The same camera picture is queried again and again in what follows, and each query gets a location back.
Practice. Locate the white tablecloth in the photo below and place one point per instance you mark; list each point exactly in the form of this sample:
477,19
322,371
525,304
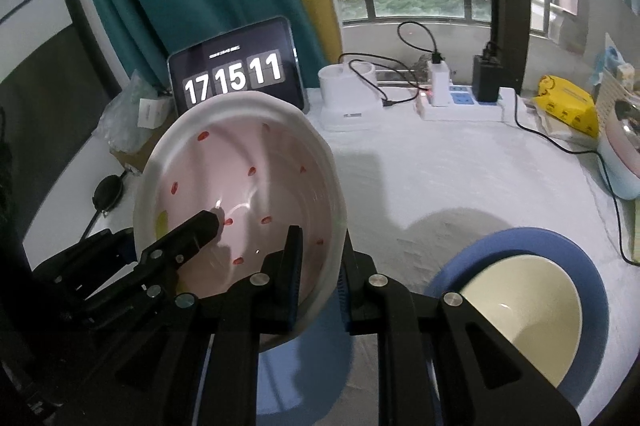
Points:
425,176

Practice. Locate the white plastic basket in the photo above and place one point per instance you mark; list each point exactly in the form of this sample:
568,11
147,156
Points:
612,94

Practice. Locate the light blue bowl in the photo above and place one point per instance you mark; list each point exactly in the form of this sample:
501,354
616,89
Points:
617,183

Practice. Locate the pink speckled bowl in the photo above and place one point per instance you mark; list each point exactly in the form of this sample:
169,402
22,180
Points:
250,146

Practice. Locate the white power strip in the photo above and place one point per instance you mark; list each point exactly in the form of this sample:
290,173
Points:
470,106

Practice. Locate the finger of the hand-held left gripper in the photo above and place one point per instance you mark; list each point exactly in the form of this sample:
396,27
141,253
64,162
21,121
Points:
130,301
192,233

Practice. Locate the black charger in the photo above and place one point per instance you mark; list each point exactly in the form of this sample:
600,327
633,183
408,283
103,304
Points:
486,76

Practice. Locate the blue plastic bag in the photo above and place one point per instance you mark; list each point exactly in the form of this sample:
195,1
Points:
607,61

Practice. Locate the black round gadget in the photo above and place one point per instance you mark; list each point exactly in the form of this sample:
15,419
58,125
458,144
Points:
107,192

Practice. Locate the yellow wet wipes pack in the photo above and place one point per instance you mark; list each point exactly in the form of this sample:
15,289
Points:
570,106

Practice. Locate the large blue bowl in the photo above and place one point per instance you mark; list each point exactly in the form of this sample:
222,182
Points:
500,246

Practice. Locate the white flat packet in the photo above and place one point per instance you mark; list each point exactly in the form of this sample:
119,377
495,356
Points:
560,130

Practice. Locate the yellow printed small pack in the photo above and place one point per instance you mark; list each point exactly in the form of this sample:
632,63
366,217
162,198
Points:
627,72

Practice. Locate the white charger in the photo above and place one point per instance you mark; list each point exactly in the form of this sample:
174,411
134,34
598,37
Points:
439,79

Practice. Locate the clear plastic bag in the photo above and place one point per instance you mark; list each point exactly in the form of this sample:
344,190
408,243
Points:
120,116

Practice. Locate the pink steel-lined bowl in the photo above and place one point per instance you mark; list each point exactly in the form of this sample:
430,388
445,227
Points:
625,141

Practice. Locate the blue plate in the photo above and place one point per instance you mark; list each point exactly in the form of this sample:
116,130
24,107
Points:
325,366

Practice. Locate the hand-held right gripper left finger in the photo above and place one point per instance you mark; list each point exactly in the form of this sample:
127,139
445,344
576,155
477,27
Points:
295,286

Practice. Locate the cardboard box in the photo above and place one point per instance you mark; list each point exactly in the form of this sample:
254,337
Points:
130,159

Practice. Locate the tablet with clock display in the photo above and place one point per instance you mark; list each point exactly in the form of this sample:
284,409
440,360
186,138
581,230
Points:
235,71

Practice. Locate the small white box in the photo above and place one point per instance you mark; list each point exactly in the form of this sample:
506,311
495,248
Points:
152,114

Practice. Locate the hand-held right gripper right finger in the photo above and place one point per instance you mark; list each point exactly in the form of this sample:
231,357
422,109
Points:
360,311

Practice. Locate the cream bowl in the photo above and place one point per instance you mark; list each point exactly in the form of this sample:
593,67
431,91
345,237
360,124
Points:
525,306

